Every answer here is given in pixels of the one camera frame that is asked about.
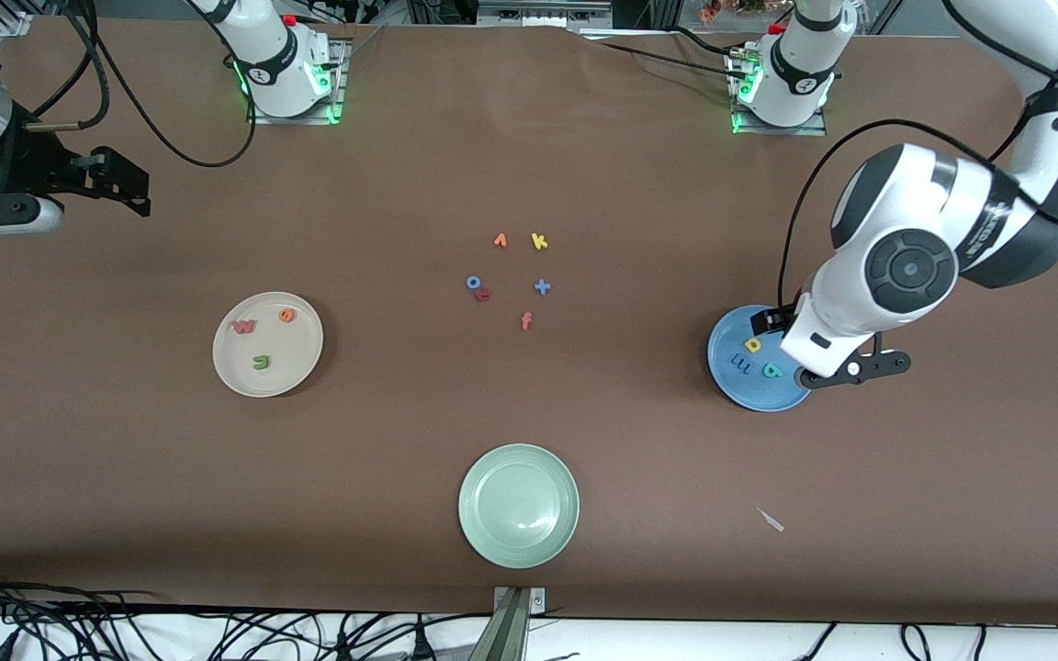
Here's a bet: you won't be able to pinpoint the blue plate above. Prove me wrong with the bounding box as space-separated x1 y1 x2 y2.
707 305 813 412

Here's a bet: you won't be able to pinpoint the beige brown plate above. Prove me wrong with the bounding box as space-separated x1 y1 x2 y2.
212 291 324 398

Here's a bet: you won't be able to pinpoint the brown table cover sheet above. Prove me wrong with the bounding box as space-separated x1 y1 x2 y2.
0 18 1058 627

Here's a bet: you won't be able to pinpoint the pale green plate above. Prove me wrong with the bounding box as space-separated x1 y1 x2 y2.
457 443 580 570

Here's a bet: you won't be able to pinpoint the orange dried flowers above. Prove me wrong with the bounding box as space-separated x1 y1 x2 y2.
700 0 773 25

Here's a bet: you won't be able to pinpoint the black cable with metal connector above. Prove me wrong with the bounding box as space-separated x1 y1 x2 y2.
27 0 111 131

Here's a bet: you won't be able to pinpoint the black right arm cable loop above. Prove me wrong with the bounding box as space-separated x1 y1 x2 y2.
88 0 257 170

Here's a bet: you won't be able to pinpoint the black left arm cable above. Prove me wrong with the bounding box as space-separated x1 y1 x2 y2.
779 0 1058 315

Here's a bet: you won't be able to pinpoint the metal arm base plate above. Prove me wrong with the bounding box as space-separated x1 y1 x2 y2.
729 50 828 138
247 37 352 127

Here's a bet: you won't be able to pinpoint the black base power cables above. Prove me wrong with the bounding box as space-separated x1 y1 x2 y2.
584 28 750 84

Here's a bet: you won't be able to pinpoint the metal camera stand bracket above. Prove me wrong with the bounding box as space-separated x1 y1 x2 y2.
469 586 548 661

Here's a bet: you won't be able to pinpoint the grey metal frame rail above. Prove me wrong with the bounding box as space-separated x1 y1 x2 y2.
477 0 613 28

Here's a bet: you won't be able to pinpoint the tangled black cable bundle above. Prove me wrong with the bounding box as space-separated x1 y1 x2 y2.
0 565 493 661

